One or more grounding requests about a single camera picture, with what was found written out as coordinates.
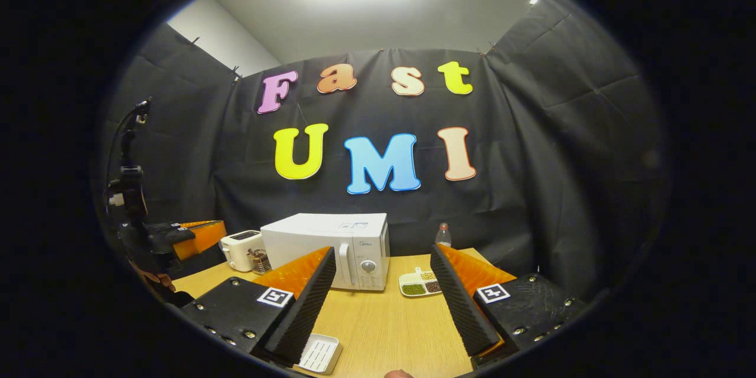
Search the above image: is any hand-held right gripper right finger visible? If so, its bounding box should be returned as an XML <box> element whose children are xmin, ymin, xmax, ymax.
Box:
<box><xmin>430</xmin><ymin>243</ymin><xmax>590</xmax><ymax>367</ymax></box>

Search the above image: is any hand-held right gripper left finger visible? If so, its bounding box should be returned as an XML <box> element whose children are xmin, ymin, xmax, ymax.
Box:
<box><xmin>180</xmin><ymin>245</ymin><xmax>337</xmax><ymax>366</ymax></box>

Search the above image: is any white divided bean dish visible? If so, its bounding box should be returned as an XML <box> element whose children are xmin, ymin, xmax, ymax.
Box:
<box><xmin>399</xmin><ymin>267</ymin><xmax>444</xmax><ymax>298</ymax></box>

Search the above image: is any white microwave oven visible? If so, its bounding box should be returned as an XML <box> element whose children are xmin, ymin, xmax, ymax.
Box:
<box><xmin>260</xmin><ymin>213</ymin><xmax>390</xmax><ymax>292</ymax></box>

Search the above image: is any white toaster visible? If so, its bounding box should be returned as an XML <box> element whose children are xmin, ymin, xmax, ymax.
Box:
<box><xmin>220</xmin><ymin>230</ymin><xmax>266</xmax><ymax>273</ymax></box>

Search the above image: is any white ribbed tray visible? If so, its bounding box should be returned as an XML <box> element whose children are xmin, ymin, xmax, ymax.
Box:
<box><xmin>295</xmin><ymin>334</ymin><xmax>343</xmax><ymax>375</ymax></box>

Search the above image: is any black backdrop cloth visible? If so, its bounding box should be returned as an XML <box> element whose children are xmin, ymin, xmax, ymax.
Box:
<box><xmin>97</xmin><ymin>0</ymin><xmax>668</xmax><ymax>302</ymax></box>

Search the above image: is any small metal wire basket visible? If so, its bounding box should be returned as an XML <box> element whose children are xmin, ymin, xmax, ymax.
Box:
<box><xmin>248</xmin><ymin>248</ymin><xmax>272</xmax><ymax>275</ymax></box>

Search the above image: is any black camera cable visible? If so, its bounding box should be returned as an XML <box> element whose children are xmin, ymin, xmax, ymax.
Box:
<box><xmin>105</xmin><ymin>100</ymin><xmax>148</xmax><ymax>193</ymax></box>

